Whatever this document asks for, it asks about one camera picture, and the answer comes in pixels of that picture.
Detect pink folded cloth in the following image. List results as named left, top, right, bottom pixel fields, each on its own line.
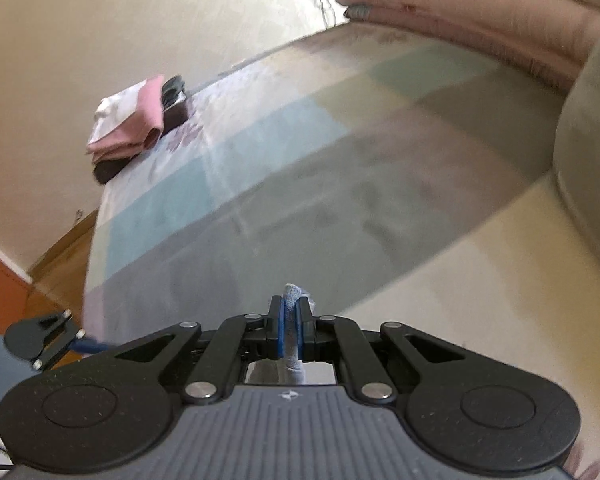
left=86, top=76, right=167, bottom=163

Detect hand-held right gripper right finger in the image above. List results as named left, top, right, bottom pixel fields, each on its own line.
left=298, top=297, right=466, bottom=406

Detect patchwork floral bed sheet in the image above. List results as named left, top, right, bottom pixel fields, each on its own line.
left=82, top=22, right=600, bottom=480

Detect light grey printed pants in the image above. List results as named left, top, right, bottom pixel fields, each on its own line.
left=275, top=282, right=317, bottom=386

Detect grey cat pillow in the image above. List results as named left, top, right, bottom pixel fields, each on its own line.
left=552, top=25, right=600, bottom=281

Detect white folded cloth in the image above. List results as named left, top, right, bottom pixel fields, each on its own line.
left=89, top=85, right=148, bottom=147

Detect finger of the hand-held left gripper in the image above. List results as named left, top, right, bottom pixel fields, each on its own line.
left=4, top=310, right=110, bottom=372

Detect stack of folded clothes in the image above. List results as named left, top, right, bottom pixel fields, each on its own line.
left=92, top=76, right=191, bottom=185

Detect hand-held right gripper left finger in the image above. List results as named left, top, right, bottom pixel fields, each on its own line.
left=112, top=297, right=287, bottom=405

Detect orange wooden panel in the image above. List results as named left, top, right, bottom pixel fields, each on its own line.
left=0, top=240, right=33, bottom=333

